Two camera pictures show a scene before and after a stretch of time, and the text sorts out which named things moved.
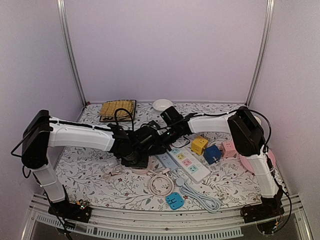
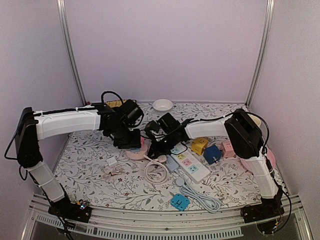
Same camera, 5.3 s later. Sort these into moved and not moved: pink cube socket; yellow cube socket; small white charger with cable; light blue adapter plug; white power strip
Moved: light blue adapter plug
Not moved: yellow cube socket; white power strip; pink cube socket; small white charger with cable
